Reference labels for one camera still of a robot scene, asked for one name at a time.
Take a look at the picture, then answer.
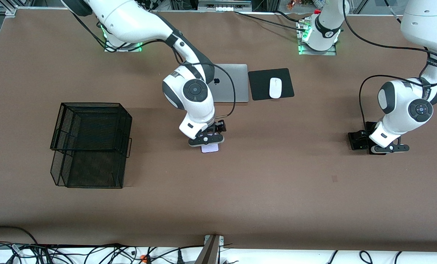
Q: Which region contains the black slab smartphone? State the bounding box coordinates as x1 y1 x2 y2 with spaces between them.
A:
365 122 387 155

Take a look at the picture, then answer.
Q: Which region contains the black flip phone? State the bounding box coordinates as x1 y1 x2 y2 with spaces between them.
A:
348 131 369 151

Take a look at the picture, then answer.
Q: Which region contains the silver closed laptop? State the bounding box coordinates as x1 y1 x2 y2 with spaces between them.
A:
206 64 249 103

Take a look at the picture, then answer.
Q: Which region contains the black mouse pad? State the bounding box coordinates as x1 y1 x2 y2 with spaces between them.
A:
248 68 295 101

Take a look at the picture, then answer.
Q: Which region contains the white computer mouse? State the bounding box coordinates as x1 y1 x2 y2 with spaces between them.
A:
269 77 282 99

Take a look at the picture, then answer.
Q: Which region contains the white power strip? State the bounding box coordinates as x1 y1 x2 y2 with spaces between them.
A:
198 0 252 12

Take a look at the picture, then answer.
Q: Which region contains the black mesh drawer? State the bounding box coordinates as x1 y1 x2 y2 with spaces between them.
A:
50 148 125 189

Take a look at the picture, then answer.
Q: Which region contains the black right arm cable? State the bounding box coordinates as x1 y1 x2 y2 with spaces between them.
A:
70 11 237 120

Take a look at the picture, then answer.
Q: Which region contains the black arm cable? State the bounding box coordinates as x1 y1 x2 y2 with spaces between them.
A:
70 11 237 120
343 0 437 127

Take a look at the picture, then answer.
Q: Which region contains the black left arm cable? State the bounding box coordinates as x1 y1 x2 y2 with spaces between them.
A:
343 0 437 127

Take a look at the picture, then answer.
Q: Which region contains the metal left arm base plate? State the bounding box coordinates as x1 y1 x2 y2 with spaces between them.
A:
298 40 337 56

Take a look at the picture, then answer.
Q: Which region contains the black cable on table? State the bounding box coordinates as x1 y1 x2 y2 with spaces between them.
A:
234 10 303 32

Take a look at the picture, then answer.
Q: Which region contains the grey camera mount pole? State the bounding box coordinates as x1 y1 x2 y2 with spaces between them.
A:
195 235 224 264

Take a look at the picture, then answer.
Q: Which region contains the black mesh organiser frame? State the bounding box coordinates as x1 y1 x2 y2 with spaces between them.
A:
50 103 133 158

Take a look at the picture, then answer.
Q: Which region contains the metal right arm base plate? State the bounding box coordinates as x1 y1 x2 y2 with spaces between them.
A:
104 35 143 52

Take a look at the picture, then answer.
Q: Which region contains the grey looped cable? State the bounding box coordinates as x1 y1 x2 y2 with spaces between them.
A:
0 226 39 245

